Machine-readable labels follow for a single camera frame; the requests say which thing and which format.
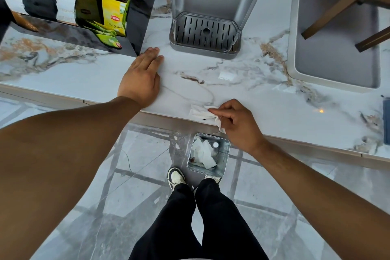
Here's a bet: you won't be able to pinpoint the person's right hand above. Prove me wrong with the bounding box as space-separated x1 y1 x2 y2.
208 99 269 155

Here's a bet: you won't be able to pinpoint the white and black left shoe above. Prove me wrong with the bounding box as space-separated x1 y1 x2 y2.
167 167 187 192

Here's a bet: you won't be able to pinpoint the black trousers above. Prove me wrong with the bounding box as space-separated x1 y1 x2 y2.
129 179 269 260

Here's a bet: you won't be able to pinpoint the square metal waste bin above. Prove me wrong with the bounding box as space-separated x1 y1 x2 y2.
186 133 231 178

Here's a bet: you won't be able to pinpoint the white tissue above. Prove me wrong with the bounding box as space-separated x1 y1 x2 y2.
189 104 226 134

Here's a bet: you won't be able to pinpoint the discarded white tissues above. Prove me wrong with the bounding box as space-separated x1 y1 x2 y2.
190 138 219 170

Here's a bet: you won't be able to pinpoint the yellow tea box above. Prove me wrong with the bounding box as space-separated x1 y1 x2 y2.
75 0 131 38

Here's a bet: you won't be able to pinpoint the grey sink basin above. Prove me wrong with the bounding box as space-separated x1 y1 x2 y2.
287 0 381 93

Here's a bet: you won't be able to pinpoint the person's right forearm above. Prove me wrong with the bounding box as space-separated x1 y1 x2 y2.
252 140 390 260

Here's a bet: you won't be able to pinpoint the small white paper scrap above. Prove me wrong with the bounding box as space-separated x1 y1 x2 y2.
218 70 237 82
272 83 297 94

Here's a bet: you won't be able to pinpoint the person's left hand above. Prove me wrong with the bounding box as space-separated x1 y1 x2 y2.
117 47 165 109

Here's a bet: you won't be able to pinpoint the person's left forearm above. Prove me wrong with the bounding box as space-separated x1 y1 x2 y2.
0 96 142 260

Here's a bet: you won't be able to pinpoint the grey slotted drip tray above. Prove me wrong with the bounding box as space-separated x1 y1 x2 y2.
169 12 242 60

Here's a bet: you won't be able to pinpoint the green tea bag sachets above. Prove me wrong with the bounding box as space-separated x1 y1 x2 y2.
83 20 122 49

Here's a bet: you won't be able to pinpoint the blue cloth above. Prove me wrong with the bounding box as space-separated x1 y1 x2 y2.
383 97 390 145

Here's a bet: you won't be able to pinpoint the black glossy shelf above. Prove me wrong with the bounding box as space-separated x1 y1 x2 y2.
0 0 165 58

